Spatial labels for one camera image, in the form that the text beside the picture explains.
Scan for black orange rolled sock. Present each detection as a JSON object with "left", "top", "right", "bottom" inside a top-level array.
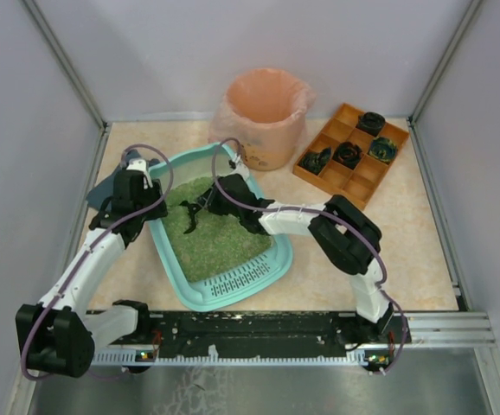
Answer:
[{"left": 332, "top": 141, "right": 362, "bottom": 169}]

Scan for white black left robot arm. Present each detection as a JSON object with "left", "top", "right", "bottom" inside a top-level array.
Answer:
[{"left": 16, "top": 158, "right": 167, "bottom": 380}]

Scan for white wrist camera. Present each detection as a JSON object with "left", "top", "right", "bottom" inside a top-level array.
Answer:
[
  {"left": 228, "top": 157, "right": 250, "bottom": 181},
  {"left": 125, "top": 157, "right": 153, "bottom": 188}
]

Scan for orange bin with plastic liner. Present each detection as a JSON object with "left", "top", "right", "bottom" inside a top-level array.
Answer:
[{"left": 208, "top": 67, "right": 316, "bottom": 171}]

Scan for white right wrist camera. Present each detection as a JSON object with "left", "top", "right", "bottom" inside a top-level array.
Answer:
[{"left": 228, "top": 157, "right": 250, "bottom": 181}]

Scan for orange wooden compartment tray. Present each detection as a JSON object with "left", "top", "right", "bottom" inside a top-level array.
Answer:
[{"left": 292, "top": 103, "right": 409, "bottom": 209}]

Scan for blue yellow rolled sock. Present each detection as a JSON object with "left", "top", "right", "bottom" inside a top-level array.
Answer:
[{"left": 368, "top": 137, "right": 398, "bottom": 164}]

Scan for black slotted litter scoop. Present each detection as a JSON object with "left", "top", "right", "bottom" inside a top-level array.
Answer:
[{"left": 180, "top": 200, "right": 202, "bottom": 234}]

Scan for teal plastic litter box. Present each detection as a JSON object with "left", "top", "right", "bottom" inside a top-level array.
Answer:
[{"left": 149, "top": 144, "right": 293, "bottom": 312}]

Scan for folded dark grey cloth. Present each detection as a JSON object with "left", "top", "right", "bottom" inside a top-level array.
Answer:
[{"left": 86, "top": 150, "right": 160, "bottom": 211}]

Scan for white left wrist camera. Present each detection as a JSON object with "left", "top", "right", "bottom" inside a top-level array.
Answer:
[{"left": 125, "top": 157, "right": 153, "bottom": 188}]

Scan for aluminium frame rail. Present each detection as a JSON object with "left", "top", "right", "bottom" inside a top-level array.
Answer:
[{"left": 80, "top": 311, "right": 493, "bottom": 347}]

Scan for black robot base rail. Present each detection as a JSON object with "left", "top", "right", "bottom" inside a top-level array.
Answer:
[{"left": 114, "top": 311, "right": 411, "bottom": 372}]

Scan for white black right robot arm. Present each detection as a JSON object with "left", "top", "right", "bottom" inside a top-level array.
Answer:
[{"left": 190, "top": 174, "right": 394, "bottom": 335}]

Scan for white slotted cable duct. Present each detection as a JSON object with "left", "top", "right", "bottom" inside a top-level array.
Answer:
[{"left": 92, "top": 344, "right": 391, "bottom": 368}]

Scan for green cat litter pellets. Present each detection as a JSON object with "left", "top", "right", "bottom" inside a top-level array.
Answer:
[{"left": 162, "top": 176, "right": 273, "bottom": 283}]

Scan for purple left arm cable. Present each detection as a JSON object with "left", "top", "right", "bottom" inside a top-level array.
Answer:
[{"left": 19, "top": 143, "right": 174, "bottom": 381}]

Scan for dark green rolled sock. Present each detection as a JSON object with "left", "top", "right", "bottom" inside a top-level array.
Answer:
[{"left": 298, "top": 147, "right": 332, "bottom": 176}]

